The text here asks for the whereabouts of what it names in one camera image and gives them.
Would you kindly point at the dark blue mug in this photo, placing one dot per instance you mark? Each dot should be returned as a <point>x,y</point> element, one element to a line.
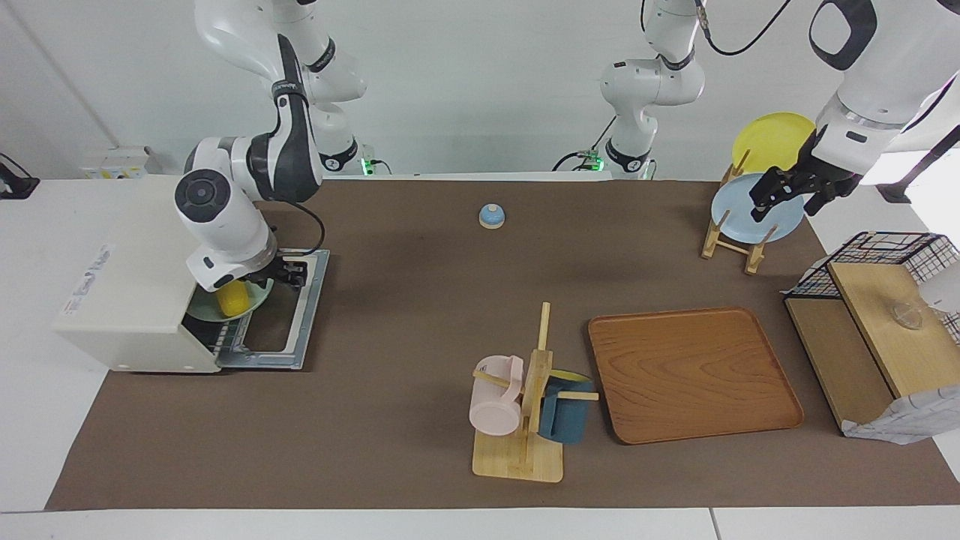
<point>566,424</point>

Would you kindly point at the pink mug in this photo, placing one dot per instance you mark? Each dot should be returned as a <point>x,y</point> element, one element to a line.
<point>495,412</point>

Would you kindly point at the yellow plate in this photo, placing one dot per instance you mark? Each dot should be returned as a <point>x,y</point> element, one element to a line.
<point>772,139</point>

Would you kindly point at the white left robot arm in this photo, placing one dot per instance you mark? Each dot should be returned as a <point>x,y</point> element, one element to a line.
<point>885,67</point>

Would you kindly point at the small blue bell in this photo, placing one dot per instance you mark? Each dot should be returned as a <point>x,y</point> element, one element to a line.
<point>491,217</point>

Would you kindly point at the brown table mat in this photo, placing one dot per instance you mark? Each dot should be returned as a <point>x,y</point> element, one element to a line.
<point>450,315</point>

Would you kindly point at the black stand leg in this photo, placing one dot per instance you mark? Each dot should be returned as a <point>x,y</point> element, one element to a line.
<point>919,169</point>

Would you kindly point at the brown wooden tray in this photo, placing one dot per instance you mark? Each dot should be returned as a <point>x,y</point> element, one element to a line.
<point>690,375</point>

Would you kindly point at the wooden plate rack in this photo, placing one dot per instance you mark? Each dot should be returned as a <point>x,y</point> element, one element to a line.
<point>710,244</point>

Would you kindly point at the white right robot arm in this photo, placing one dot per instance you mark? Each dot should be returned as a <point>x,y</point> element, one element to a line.
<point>225,217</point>

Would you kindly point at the white toaster oven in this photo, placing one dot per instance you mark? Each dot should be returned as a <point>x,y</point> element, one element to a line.
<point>127,300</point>

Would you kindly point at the wooden mug tree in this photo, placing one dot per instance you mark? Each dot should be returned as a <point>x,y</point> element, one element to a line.
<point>517,457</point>

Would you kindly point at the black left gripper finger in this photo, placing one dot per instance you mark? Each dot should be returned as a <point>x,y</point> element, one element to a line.
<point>823,201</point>
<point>772,191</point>

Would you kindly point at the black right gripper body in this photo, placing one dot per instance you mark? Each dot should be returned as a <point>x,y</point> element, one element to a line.
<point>264,274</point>

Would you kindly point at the light blue plate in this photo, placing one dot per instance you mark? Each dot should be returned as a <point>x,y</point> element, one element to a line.
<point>739,214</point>

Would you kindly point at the wooden lid with glass knob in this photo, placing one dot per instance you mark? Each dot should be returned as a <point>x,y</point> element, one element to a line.
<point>877,322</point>

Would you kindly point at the clear glass knob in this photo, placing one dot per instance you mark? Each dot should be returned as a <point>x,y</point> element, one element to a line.
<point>907,315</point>

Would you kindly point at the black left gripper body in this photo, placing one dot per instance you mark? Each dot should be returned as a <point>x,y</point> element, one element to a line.
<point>821,176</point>

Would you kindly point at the wooden box panel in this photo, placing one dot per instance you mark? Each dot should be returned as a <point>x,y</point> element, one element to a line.
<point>832,352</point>

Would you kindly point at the pale green plate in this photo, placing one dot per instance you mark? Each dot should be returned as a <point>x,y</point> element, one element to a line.
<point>202,309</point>

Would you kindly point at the white checked cloth liner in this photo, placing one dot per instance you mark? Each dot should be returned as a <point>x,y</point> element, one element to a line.
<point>907,420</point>

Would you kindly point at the white box with yellow labels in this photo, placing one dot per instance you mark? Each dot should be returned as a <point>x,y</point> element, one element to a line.
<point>120,163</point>

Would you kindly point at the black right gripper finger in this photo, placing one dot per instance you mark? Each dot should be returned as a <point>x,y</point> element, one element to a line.
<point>296,274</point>

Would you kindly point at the black clamp mount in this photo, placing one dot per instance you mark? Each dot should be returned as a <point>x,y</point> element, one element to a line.
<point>15,180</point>

